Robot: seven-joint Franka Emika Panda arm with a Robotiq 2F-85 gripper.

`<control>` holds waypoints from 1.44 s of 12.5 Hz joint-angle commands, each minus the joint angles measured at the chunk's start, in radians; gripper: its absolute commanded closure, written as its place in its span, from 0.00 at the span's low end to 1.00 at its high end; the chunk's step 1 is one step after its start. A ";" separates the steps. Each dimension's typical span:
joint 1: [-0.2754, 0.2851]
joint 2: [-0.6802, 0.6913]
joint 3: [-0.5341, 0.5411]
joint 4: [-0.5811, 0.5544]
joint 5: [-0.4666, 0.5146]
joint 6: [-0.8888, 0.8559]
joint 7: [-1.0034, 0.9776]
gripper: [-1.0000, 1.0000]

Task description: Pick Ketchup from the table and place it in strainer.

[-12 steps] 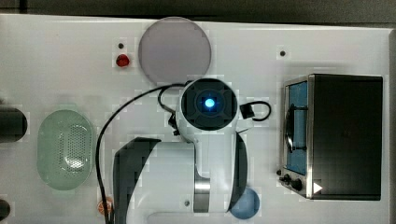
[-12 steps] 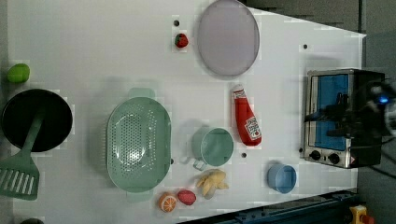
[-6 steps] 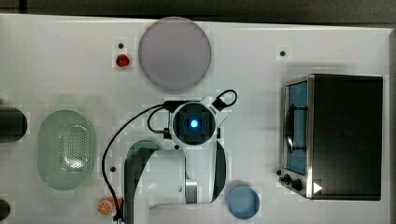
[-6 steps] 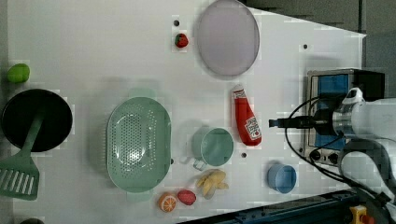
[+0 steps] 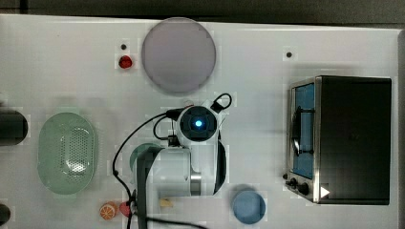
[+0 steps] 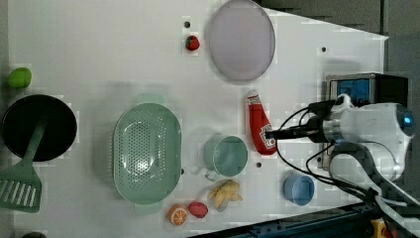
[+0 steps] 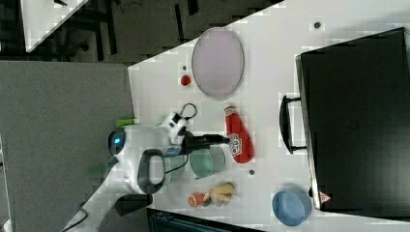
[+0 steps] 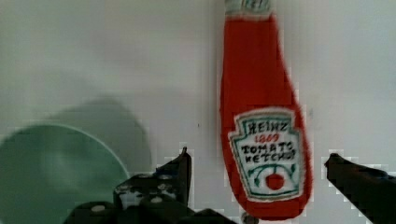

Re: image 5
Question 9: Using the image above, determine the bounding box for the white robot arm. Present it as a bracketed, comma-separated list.
[131, 99, 226, 229]

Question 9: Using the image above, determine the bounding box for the green oval strainer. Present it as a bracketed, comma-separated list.
[37, 113, 96, 195]

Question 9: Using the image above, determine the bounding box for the grey round plate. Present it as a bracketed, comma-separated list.
[141, 17, 216, 94]

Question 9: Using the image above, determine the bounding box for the red toy strawberry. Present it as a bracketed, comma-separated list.
[118, 55, 133, 69]

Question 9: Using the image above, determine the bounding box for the yellow toy banana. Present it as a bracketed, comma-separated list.
[160, 198, 173, 207]

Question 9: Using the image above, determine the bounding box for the blue small bowl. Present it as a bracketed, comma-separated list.
[232, 190, 266, 225]

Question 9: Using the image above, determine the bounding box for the pink toy fruit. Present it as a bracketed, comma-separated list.
[119, 202, 131, 218]

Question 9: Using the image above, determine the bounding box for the toy orange slice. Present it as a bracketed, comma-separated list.
[99, 201, 118, 220]

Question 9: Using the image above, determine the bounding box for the black frying pan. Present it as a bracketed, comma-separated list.
[0, 110, 29, 146]

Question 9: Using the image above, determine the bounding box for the dark round object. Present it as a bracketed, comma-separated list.
[0, 204, 11, 225]

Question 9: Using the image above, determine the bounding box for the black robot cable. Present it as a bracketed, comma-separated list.
[112, 113, 208, 229]

